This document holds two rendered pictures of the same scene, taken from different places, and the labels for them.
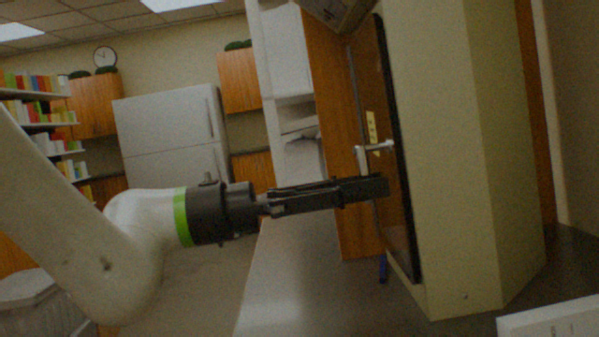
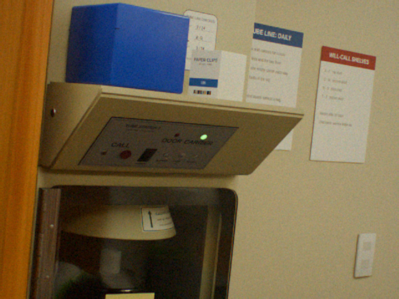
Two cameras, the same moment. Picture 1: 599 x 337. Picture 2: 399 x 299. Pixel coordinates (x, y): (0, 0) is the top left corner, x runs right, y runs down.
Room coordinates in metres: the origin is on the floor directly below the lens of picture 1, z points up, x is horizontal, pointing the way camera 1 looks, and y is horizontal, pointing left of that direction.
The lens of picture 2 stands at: (1.43, 0.64, 1.49)
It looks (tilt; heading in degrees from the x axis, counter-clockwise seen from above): 3 degrees down; 229
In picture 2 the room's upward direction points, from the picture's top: 6 degrees clockwise
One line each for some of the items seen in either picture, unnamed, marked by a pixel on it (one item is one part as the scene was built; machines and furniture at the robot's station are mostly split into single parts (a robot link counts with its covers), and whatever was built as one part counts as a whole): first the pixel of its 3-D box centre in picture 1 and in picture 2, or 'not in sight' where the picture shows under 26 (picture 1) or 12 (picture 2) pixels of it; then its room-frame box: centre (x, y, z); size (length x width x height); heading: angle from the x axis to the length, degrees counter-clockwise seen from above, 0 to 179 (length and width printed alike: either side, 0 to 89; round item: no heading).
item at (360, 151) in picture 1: (374, 170); not in sight; (0.73, -0.11, 1.17); 0.05 x 0.03 x 0.10; 90
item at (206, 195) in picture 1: (212, 210); not in sight; (0.73, 0.14, 1.15); 0.09 x 0.06 x 0.12; 0
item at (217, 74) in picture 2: not in sight; (217, 75); (0.79, -0.09, 1.54); 0.05 x 0.05 x 0.06; 8
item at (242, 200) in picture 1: (261, 204); not in sight; (0.73, 0.06, 1.14); 0.09 x 0.08 x 0.07; 90
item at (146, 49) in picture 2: not in sight; (126, 50); (0.93, -0.09, 1.56); 0.10 x 0.10 x 0.09; 0
